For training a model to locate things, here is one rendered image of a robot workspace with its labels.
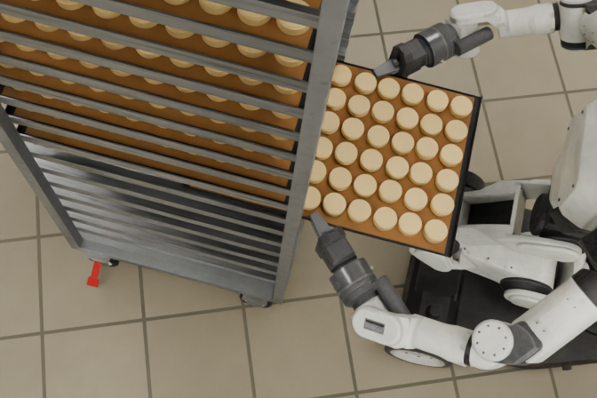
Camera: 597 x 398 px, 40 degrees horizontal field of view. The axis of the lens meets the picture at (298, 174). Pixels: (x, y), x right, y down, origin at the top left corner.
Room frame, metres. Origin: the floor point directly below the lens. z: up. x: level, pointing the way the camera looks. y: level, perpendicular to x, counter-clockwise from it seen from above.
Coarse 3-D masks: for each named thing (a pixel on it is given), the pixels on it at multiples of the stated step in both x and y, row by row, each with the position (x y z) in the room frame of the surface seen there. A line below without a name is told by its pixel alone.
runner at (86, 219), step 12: (72, 216) 0.62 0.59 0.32; (84, 216) 0.63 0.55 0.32; (108, 228) 0.60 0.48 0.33; (120, 228) 0.61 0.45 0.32; (132, 228) 0.62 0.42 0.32; (156, 240) 0.59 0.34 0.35; (168, 240) 0.61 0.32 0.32; (192, 252) 0.58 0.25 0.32; (204, 252) 0.58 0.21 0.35; (216, 252) 0.60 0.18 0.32; (240, 264) 0.57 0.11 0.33; (252, 264) 0.58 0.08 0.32; (264, 264) 0.59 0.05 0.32
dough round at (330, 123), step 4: (328, 112) 0.83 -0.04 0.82; (332, 112) 0.83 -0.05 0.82; (324, 116) 0.81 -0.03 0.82; (328, 116) 0.81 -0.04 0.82; (332, 116) 0.82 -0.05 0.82; (336, 116) 0.82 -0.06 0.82; (324, 120) 0.80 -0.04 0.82; (328, 120) 0.81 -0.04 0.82; (332, 120) 0.81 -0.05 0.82; (336, 120) 0.81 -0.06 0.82; (324, 124) 0.79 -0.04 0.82; (328, 124) 0.79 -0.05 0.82; (332, 124) 0.80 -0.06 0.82; (336, 124) 0.80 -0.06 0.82; (324, 128) 0.78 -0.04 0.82; (328, 128) 0.79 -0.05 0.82; (332, 128) 0.79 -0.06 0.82; (336, 128) 0.79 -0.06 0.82; (324, 132) 0.78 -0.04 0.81; (328, 132) 0.78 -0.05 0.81; (332, 132) 0.78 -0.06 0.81
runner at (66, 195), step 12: (60, 192) 0.63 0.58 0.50; (72, 192) 0.63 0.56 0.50; (84, 204) 0.61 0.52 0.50; (96, 204) 0.61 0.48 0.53; (108, 204) 0.62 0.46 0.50; (120, 204) 0.62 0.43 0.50; (132, 216) 0.60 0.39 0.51; (144, 216) 0.61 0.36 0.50; (156, 216) 0.61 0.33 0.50; (180, 228) 0.59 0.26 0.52; (192, 228) 0.60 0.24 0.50; (204, 228) 0.60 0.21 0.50; (216, 240) 0.58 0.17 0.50; (228, 240) 0.58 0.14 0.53; (240, 240) 0.59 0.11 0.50; (252, 240) 0.60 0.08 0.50; (264, 252) 0.57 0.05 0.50; (276, 252) 0.57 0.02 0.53
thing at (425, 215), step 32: (352, 96) 0.89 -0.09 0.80; (448, 96) 0.93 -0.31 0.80; (416, 128) 0.84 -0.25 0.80; (320, 160) 0.71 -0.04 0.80; (384, 160) 0.74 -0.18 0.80; (416, 160) 0.76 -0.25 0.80; (320, 192) 0.64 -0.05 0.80; (352, 192) 0.65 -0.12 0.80; (352, 224) 0.58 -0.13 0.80; (448, 224) 0.62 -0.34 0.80
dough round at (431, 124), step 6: (432, 114) 0.87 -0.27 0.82; (426, 120) 0.85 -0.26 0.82; (432, 120) 0.85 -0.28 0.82; (438, 120) 0.86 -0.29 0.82; (420, 126) 0.84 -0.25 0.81; (426, 126) 0.83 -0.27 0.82; (432, 126) 0.84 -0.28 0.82; (438, 126) 0.84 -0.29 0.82; (426, 132) 0.82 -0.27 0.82; (432, 132) 0.82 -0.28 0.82; (438, 132) 0.83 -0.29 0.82
